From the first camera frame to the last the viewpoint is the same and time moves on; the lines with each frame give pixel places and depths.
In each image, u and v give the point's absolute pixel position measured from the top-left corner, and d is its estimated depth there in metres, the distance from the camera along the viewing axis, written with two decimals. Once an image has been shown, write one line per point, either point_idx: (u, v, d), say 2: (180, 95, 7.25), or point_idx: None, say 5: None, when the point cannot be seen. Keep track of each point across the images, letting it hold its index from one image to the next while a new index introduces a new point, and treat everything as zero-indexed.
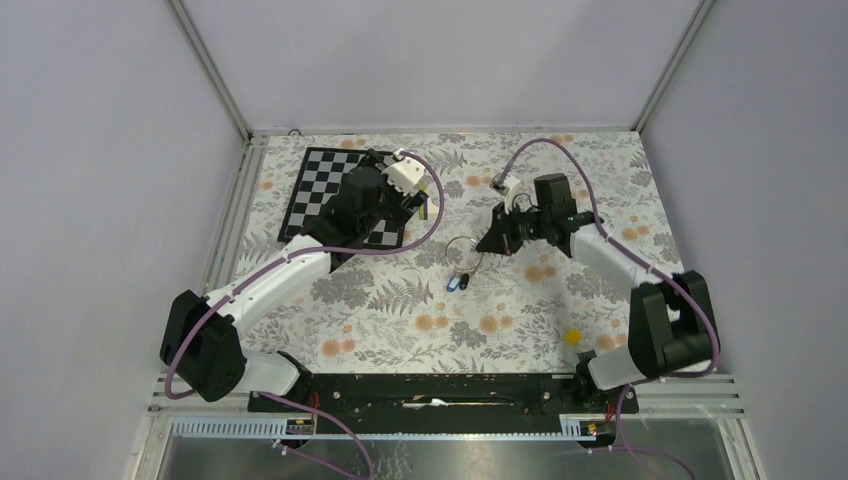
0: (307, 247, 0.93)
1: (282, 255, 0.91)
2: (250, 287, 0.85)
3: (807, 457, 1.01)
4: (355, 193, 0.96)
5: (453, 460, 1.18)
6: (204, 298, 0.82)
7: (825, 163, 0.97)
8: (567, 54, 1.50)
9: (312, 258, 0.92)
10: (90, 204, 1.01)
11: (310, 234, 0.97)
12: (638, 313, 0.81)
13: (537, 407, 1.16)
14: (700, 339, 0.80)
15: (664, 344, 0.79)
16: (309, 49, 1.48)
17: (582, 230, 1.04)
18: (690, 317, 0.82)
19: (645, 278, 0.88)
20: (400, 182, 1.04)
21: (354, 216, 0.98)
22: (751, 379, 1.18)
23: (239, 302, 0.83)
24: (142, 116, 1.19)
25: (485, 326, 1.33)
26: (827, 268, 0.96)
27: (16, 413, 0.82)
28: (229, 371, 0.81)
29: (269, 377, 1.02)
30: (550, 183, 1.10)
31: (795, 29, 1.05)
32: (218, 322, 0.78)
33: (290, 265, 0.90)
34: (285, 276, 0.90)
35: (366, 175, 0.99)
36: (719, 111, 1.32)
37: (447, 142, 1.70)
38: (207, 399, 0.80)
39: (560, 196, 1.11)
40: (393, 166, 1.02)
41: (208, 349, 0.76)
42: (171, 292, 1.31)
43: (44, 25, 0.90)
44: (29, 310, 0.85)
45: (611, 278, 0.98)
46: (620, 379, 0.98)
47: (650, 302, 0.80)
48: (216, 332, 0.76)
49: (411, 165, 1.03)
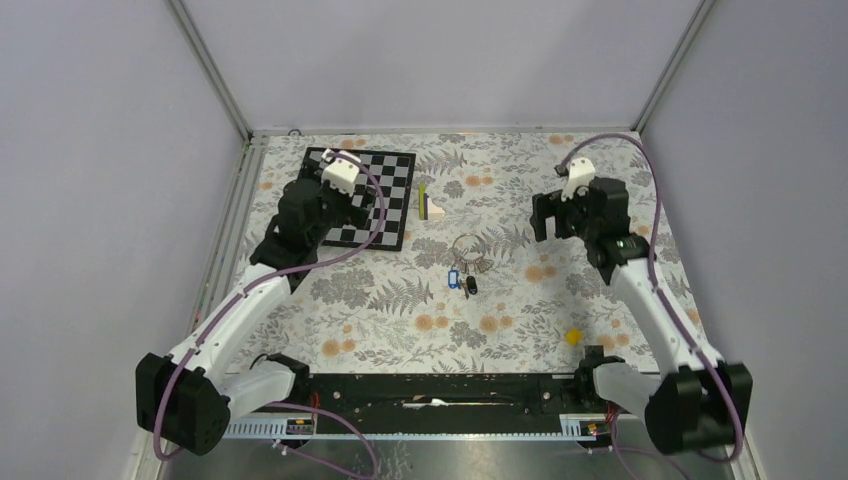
0: (261, 277, 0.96)
1: (237, 290, 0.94)
2: (213, 334, 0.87)
3: (808, 456, 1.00)
4: (295, 208, 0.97)
5: (454, 459, 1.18)
6: (167, 357, 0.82)
7: (824, 163, 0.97)
8: (567, 56, 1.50)
9: (268, 286, 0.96)
10: (90, 206, 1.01)
11: (263, 262, 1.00)
12: (675, 404, 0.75)
13: (537, 407, 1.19)
14: (723, 428, 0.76)
15: (688, 426, 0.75)
16: (310, 50, 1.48)
17: (630, 265, 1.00)
18: (718, 406, 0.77)
19: (687, 359, 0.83)
20: (340, 184, 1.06)
21: (301, 231, 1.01)
22: (752, 380, 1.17)
23: (206, 350, 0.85)
24: (141, 114, 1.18)
25: (467, 287, 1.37)
26: (828, 267, 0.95)
27: (17, 413, 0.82)
28: (215, 420, 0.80)
29: (263, 394, 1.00)
30: (608, 194, 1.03)
31: (796, 28, 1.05)
32: (192, 376, 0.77)
33: (248, 298, 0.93)
34: (247, 310, 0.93)
35: (303, 188, 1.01)
36: (718, 112, 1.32)
37: (447, 142, 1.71)
38: (199, 453, 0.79)
39: (615, 206, 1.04)
40: (327, 169, 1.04)
41: (186, 402, 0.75)
42: (168, 291, 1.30)
43: (45, 25, 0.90)
44: (31, 308, 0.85)
45: (645, 332, 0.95)
46: (621, 399, 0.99)
47: (685, 387, 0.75)
48: (189, 386, 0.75)
49: (343, 164, 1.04)
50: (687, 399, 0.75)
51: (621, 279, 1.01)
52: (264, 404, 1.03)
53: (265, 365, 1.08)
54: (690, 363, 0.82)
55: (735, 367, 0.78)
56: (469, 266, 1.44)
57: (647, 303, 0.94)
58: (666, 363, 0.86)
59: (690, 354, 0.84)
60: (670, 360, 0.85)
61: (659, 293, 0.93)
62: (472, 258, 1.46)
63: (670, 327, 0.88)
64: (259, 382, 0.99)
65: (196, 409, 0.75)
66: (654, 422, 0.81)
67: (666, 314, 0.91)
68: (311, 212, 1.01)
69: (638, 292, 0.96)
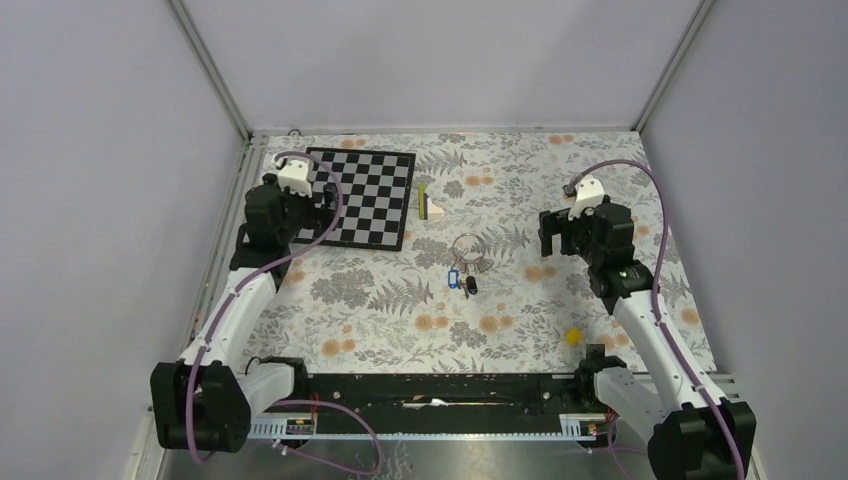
0: (246, 276, 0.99)
1: (229, 291, 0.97)
2: (217, 332, 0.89)
3: (808, 456, 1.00)
4: (260, 211, 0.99)
5: (453, 459, 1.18)
6: (180, 361, 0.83)
7: (824, 162, 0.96)
8: (567, 55, 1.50)
9: (257, 282, 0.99)
10: (90, 206, 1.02)
11: (243, 267, 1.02)
12: (677, 442, 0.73)
13: (537, 407, 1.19)
14: (725, 465, 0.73)
15: (691, 464, 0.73)
16: (309, 50, 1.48)
17: (634, 299, 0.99)
18: (721, 443, 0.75)
19: (689, 395, 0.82)
20: (298, 185, 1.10)
21: (271, 231, 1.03)
22: (753, 380, 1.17)
23: (215, 347, 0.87)
24: (140, 115, 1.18)
25: (467, 287, 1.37)
26: (828, 267, 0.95)
27: (17, 413, 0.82)
28: (240, 414, 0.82)
29: (273, 388, 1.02)
30: (614, 226, 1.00)
31: (795, 28, 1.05)
32: (210, 371, 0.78)
33: (241, 296, 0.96)
34: (242, 308, 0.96)
35: (261, 192, 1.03)
36: (718, 112, 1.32)
37: (447, 142, 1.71)
38: (232, 449, 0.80)
39: (619, 237, 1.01)
40: (280, 175, 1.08)
41: (211, 400, 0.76)
42: (168, 291, 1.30)
43: (44, 25, 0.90)
44: (31, 307, 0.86)
45: (649, 366, 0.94)
46: (620, 409, 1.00)
47: (690, 426, 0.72)
48: (213, 381, 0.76)
49: (293, 165, 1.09)
50: (693, 439, 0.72)
51: (625, 310, 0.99)
52: (270, 404, 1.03)
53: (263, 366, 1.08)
54: (693, 400, 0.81)
55: (739, 406, 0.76)
56: (469, 267, 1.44)
57: (652, 339, 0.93)
58: (669, 400, 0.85)
59: (693, 390, 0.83)
60: (673, 395, 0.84)
61: (663, 326, 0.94)
62: (472, 258, 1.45)
63: (674, 366, 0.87)
64: (265, 382, 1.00)
65: (223, 404, 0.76)
66: (658, 455, 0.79)
67: (671, 351, 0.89)
68: (276, 211, 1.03)
69: (644, 326, 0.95)
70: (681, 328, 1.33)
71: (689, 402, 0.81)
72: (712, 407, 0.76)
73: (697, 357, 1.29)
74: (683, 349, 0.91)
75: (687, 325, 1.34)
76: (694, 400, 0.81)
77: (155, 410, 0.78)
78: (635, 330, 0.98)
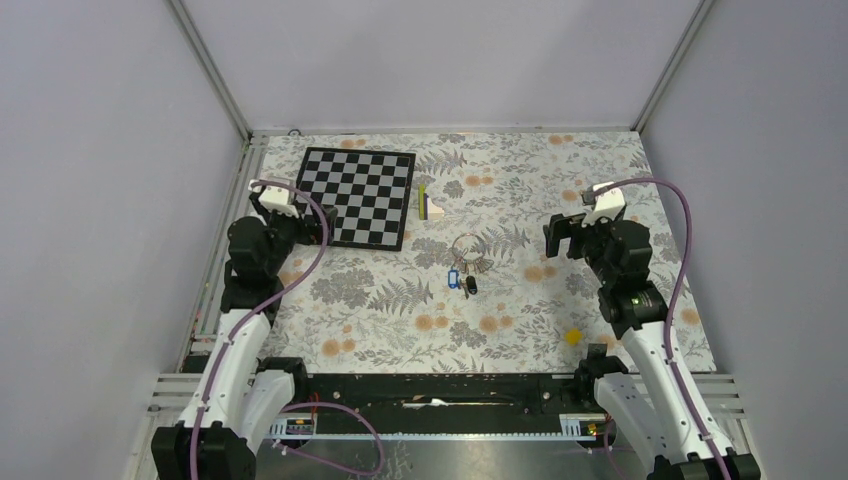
0: (241, 320, 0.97)
1: (223, 340, 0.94)
2: (215, 389, 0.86)
3: (808, 456, 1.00)
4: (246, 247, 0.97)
5: (452, 460, 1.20)
6: (180, 423, 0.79)
7: (824, 160, 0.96)
8: (567, 55, 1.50)
9: (251, 326, 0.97)
10: (89, 204, 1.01)
11: (235, 307, 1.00)
12: None
13: (537, 407, 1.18)
14: None
15: None
16: (309, 50, 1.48)
17: (644, 331, 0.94)
18: None
19: (695, 445, 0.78)
20: (283, 207, 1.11)
21: (260, 268, 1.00)
22: (752, 379, 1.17)
23: (215, 404, 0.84)
24: (140, 113, 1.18)
25: (467, 287, 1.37)
26: (828, 266, 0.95)
27: (17, 411, 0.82)
28: (247, 463, 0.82)
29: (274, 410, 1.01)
30: (631, 249, 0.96)
31: (796, 27, 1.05)
32: (212, 432, 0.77)
33: (236, 344, 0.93)
34: (239, 357, 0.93)
35: (245, 228, 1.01)
36: (718, 111, 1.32)
37: (447, 142, 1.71)
38: None
39: (636, 260, 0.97)
40: (262, 201, 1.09)
41: (217, 459, 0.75)
42: (167, 291, 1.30)
43: (44, 24, 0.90)
44: (30, 303, 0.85)
45: (654, 401, 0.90)
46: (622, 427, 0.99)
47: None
48: (216, 442, 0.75)
49: (273, 191, 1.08)
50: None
51: (634, 341, 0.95)
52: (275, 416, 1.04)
53: (262, 379, 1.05)
54: (699, 450, 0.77)
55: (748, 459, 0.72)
56: (468, 267, 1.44)
57: (661, 375, 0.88)
58: (673, 443, 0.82)
59: (700, 439, 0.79)
60: (678, 442, 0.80)
61: (673, 366, 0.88)
62: (472, 258, 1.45)
63: (681, 408, 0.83)
64: (263, 410, 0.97)
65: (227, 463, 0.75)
66: None
67: (679, 392, 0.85)
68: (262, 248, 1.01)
69: (652, 360, 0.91)
70: (681, 328, 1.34)
71: (695, 452, 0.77)
72: (717, 458, 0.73)
73: (696, 356, 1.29)
74: (694, 389, 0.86)
75: (687, 325, 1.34)
76: (700, 451, 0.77)
77: (158, 473, 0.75)
78: (642, 362, 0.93)
